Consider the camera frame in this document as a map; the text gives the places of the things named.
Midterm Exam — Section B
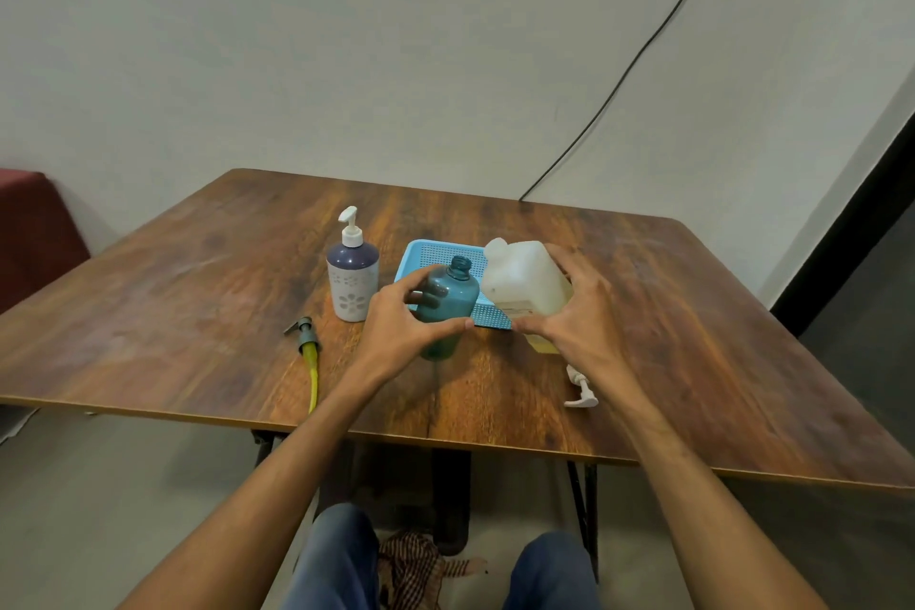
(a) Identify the white flat board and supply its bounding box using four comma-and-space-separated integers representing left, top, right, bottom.
0, 405, 38, 446

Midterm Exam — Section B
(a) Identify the person's right hand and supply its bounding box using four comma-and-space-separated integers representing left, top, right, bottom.
511, 243, 638, 403

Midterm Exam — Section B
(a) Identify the green pump cap yellow tube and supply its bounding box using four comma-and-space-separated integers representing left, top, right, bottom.
282, 316, 321, 416

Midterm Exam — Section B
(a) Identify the dark red sofa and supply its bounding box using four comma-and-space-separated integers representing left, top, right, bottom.
0, 168, 92, 315

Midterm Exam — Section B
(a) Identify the small white pump cap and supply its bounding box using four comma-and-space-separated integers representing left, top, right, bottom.
337, 205, 365, 249

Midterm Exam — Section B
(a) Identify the large white pump cap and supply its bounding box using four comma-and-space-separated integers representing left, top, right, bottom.
562, 364, 600, 410

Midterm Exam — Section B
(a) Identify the black wall cable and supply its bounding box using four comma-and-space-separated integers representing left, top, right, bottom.
518, 0, 736, 203

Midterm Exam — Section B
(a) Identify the person's leg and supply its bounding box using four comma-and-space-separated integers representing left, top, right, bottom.
503, 532, 601, 610
282, 503, 381, 610

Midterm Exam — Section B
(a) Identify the black table support post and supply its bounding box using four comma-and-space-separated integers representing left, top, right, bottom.
431, 448, 473, 556

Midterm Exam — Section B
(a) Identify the small green plastic bottle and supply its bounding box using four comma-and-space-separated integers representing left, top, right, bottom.
414, 255, 481, 362

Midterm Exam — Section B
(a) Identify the small navy white floral bottle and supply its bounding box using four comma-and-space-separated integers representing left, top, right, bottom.
326, 242, 381, 324

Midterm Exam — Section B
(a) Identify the brown checkered cloth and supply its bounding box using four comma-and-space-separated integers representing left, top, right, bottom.
376, 530, 491, 610

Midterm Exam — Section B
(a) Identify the person's right leg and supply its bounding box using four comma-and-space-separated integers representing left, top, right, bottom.
503, 532, 601, 610

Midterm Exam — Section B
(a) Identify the large translucent bottle yellow liquid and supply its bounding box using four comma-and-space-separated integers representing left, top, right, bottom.
479, 237, 576, 355

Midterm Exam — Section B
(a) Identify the blue plastic basket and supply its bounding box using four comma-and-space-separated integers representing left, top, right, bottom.
394, 238, 516, 332

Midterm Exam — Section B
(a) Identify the person's right forearm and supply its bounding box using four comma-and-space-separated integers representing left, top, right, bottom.
603, 373, 830, 610

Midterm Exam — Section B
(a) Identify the black metal table leg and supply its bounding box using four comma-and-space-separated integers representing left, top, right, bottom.
251, 429, 287, 468
566, 460, 600, 582

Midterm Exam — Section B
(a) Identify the person's left hand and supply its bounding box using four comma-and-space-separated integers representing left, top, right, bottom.
354, 264, 476, 386

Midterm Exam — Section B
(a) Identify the person's left leg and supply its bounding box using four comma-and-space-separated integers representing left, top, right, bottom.
282, 503, 381, 610

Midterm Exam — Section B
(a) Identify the person's left forearm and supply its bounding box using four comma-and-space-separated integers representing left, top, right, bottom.
117, 362, 391, 610

